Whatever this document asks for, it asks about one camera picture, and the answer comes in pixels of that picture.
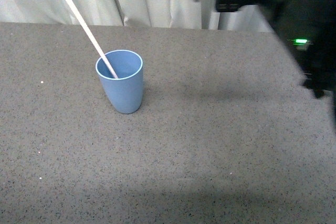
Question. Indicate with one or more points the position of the light wooden chopstick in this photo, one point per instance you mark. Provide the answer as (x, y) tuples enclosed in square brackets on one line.
[(91, 37)]

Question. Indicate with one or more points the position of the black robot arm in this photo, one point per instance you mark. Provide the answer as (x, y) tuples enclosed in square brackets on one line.
[(307, 29)]

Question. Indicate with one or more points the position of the grey curtain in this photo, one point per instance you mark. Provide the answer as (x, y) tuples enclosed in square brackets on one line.
[(193, 14)]

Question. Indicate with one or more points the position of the blue plastic cup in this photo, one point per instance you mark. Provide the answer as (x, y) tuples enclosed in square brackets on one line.
[(126, 92)]

